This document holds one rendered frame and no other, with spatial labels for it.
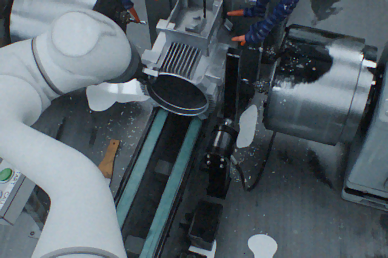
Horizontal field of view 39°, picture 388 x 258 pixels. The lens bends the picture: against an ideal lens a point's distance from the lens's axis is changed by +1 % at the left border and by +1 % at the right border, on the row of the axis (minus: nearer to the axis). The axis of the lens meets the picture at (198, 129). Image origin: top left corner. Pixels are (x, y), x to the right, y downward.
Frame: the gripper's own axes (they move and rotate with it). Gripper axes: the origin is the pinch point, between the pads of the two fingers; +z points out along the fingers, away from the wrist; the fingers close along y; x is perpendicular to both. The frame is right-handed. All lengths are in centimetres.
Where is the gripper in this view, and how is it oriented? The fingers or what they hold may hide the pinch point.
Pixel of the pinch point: (145, 77)
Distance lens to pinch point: 121.8
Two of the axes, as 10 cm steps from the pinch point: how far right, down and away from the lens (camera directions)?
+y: -9.5, -2.5, 1.7
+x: -2.5, 9.7, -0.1
